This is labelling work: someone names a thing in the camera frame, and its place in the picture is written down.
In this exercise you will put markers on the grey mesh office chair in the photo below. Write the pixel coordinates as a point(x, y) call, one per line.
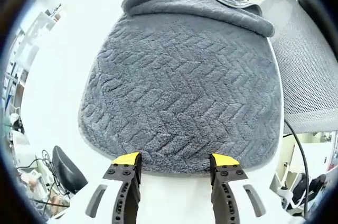
point(309, 76)

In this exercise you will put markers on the black curved pad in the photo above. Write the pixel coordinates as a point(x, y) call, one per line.
point(67, 171)

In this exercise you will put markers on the white swivel chair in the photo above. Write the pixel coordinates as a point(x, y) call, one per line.
point(286, 196)

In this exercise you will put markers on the grey towel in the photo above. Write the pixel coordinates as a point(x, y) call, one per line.
point(179, 89)

